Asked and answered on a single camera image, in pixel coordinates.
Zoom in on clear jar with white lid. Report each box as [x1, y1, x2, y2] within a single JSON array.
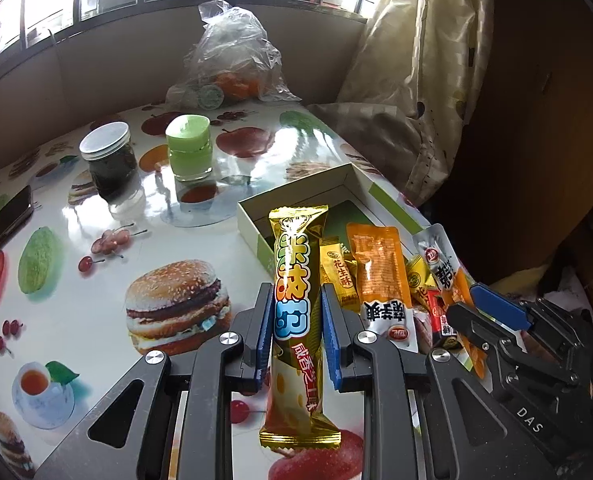
[[79, 121, 140, 203]]

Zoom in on black phone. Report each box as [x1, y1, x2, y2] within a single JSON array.
[[0, 184, 34, 271]]

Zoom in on yellow peanut crisp packet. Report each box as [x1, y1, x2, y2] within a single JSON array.
[[319, 236, 359, 311], [406, 255, 434, 311]]

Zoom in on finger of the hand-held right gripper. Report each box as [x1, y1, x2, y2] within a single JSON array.
[[446, 301, 584, 397], [469, 282, 593, 361]]

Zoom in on green cardboard box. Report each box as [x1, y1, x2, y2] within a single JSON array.
[[236, 162, 429, 281]]

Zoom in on brown wooden cabinet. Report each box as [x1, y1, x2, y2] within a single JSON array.
[[426, 0, 593, 286]]

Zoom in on orange and white snack packet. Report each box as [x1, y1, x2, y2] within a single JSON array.
[[345, 222, 418, 356], [412, 224, 489, 381]]

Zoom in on cream patterned curtain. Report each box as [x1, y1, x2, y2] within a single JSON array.
[[306, 0, 494, 206]]

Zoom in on clear plastic bag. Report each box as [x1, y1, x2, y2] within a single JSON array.
[[166, 0, 302, 111]]

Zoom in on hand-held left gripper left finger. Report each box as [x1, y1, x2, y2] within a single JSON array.
[[35, 282, 276, 480]]

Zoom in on green lidded glass jar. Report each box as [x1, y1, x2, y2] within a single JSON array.
[[165, 114, 212, 181]]

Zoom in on gold long snack bar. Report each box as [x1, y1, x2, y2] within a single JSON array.
[[259, 204, 344, 456]]

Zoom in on dark red snack packet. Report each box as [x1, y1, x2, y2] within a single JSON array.
[[426, 290, 464, 351]]

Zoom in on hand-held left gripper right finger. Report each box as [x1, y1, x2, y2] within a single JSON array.
[[320, 284, 557, 480]]

